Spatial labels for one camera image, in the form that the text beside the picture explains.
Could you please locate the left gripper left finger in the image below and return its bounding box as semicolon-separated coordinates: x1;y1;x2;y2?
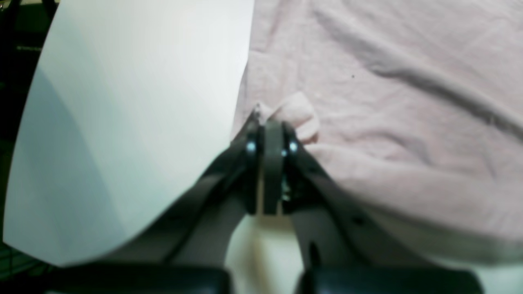
41;118;264;294

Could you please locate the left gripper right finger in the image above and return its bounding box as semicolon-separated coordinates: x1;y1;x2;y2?
268;121;483;294

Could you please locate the mauve t-shirt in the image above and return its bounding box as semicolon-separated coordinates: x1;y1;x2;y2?
234;0;523;263

